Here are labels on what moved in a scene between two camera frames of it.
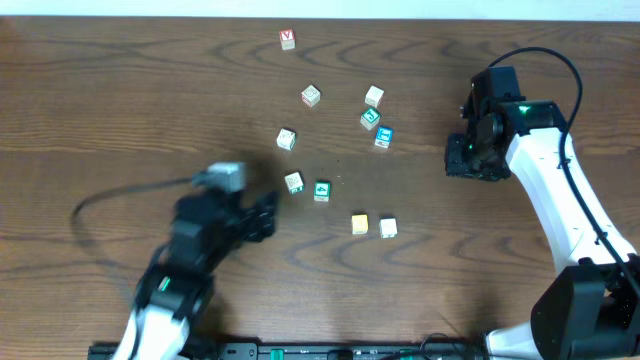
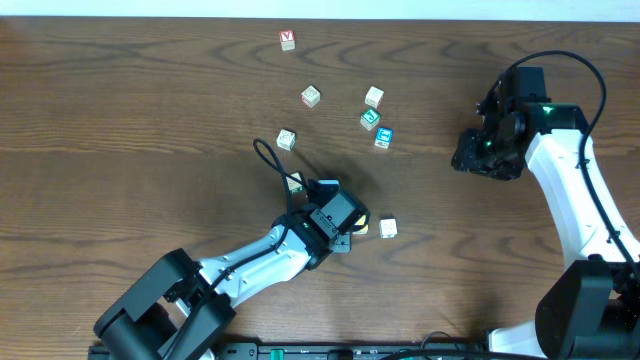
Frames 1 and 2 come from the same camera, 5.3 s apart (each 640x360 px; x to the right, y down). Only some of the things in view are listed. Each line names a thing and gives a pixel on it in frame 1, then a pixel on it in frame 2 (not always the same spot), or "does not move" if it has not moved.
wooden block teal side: [388, 228] does not move
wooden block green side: [294, 183] does not move
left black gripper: [261, 230] to [349, 251]
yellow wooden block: [360, 224] does not move
